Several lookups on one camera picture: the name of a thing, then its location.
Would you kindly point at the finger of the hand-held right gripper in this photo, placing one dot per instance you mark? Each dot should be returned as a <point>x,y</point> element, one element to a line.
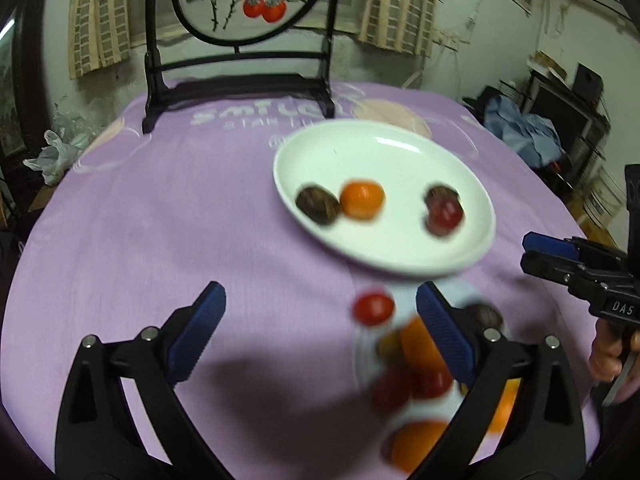
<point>550,267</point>
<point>550,244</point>

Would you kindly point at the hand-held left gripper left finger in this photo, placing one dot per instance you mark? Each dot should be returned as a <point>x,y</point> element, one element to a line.
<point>197,330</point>

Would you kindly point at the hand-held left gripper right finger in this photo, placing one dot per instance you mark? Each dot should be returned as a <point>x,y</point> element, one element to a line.
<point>445,330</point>

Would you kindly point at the tangerine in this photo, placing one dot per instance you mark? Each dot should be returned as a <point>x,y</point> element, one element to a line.
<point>362,200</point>
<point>416,345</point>
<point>415,445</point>
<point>505,405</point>

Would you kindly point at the dark brown water chestnut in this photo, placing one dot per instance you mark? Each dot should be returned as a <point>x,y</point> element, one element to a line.
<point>484,316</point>
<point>440,192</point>
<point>317,203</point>

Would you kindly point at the small red cherry tomato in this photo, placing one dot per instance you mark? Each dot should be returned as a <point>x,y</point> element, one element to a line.
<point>432,382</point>
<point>392,389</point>
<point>372,308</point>

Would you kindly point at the olive brown round fruit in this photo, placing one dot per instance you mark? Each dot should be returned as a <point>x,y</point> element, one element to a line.
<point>390,346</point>

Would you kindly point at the large dark red tomato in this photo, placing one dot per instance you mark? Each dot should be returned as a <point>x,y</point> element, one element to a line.
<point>445,219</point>

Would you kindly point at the white round plate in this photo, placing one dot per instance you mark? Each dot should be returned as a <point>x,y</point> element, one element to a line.
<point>380,170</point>

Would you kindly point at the person's right hand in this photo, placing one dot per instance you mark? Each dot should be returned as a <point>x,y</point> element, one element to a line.
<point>604,355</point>

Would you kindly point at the purple printed tablecloth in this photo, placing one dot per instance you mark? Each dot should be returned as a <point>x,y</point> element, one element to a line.
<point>175,220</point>

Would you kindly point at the blue cloth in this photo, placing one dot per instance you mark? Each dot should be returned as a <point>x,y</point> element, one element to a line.
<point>530,132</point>

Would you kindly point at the black television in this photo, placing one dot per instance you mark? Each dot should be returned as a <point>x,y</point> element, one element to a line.
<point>560,110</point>

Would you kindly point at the white plastic bag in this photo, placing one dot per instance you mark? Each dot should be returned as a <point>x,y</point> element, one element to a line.
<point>52,155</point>

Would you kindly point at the beige checked curtain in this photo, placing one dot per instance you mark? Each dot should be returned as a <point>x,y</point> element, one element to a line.
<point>397,5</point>
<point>97,20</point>

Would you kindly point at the dark wood framed painting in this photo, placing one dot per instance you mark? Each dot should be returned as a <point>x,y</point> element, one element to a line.
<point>10,90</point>

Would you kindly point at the round painted table screen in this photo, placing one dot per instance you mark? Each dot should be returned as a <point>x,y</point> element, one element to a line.
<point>235,0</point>

